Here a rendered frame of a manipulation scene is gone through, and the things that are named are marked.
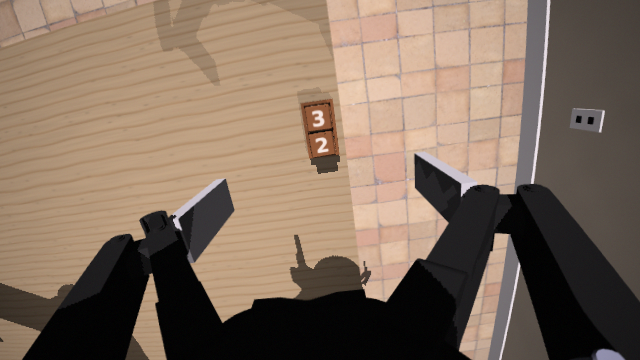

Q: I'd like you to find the brown number cube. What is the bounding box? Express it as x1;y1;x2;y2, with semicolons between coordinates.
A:
305;104;332;132
308;129;336;158

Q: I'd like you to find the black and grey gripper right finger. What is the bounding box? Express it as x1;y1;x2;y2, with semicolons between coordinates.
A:
336;152;640;360

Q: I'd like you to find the brown wooden tray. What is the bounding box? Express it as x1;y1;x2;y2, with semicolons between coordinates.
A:
301;99;339;158

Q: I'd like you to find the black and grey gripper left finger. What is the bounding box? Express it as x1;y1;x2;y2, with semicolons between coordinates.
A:
22;178;244;360

